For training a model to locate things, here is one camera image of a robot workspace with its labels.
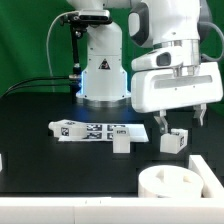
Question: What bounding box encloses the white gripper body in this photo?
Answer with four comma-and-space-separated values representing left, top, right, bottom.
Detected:
131, 46, 223, 113

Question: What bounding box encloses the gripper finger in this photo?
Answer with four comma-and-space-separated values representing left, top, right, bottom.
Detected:
193, 104, 207, 127
153, 110, 168, 134

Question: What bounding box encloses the white round stool seat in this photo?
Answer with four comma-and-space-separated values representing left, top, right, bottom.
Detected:
138, 165, 204, 199

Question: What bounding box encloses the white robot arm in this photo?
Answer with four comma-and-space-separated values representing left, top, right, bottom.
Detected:
67, 0, 223, 133

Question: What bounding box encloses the white marker sheet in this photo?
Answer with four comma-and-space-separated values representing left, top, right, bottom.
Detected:
59, 123, 148, 142

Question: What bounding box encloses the white L-shaped fence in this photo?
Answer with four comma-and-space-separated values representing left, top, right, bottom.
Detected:
0, 155, 224, 224

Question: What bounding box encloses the black camera stand pole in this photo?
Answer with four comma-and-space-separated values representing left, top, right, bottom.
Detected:
70, 27, 82, 102

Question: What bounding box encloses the black camera on stand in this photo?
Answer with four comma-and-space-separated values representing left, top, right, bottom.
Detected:
60, 9, 112, 25

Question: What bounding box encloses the grey camera cable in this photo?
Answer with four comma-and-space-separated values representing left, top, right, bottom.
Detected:
45, 11, 80, 94

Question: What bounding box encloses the black cable lower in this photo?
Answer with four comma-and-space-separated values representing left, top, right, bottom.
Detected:
0, 83, 82, 100

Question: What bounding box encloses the black cable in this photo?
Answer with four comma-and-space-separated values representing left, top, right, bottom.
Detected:
6, 76, 82, 93
0, 83, 82, 100

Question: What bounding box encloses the black cable upper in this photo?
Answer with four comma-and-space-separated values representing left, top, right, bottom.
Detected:
6, 76, 82, 93

